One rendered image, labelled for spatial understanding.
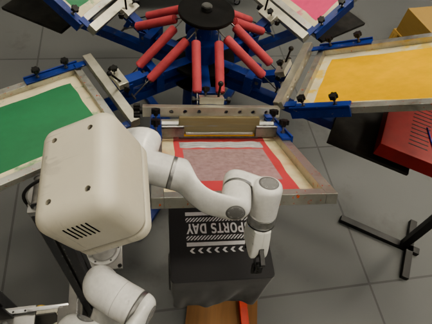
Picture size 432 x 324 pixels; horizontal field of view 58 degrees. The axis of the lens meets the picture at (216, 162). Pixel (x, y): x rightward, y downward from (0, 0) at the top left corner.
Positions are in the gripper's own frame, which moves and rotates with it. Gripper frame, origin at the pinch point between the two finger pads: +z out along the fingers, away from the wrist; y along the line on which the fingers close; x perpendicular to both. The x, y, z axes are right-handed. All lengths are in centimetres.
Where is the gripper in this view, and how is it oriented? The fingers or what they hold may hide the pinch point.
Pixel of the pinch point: (252, 257)
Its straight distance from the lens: 117.2
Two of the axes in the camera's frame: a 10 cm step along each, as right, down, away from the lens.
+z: -0.8, 7.9, 6.1
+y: 1.3, 6.1, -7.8
